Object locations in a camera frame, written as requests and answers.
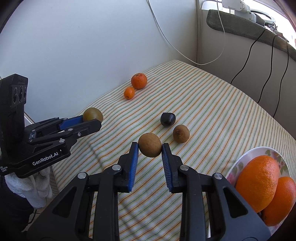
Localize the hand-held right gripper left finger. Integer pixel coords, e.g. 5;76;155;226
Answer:
26;142;139;241

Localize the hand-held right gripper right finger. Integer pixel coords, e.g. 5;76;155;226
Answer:
162;143;271;241

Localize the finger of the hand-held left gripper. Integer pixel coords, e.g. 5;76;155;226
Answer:
28;119;102;149
30;116;84;134

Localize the greenish brown round fruit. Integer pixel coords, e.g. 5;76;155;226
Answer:
83;107;104;123

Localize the brown kiwi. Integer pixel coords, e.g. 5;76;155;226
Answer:
173;125;190;143
138;133;162;158

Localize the large oval orange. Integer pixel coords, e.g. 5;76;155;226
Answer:
235;155;281;213

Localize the floral white plate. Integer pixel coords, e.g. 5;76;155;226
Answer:
225;146;292;236

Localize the large round orange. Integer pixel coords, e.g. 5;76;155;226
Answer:
262;176;296;227

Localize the person's left forearm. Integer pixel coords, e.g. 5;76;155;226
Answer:
0;175;35;233

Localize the person's left hand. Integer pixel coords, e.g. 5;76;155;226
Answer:
5;166;53;208

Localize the dark plum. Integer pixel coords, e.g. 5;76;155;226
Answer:
160;112;176;127

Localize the tiny mandarin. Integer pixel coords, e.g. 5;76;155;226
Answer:
124;87;135;100

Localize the medium mandarin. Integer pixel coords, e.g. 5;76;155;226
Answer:
131;73;148;90

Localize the striped table cloth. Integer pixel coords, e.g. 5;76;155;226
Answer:
50;60;296;241

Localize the grey sill cloth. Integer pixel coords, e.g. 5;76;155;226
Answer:
206;9;296;61

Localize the white power strip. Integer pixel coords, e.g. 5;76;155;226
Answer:
221;0;246;11

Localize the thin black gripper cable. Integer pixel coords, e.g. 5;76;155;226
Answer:
28;207;39;225

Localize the white cable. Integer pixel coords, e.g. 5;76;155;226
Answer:
147;0;226;66

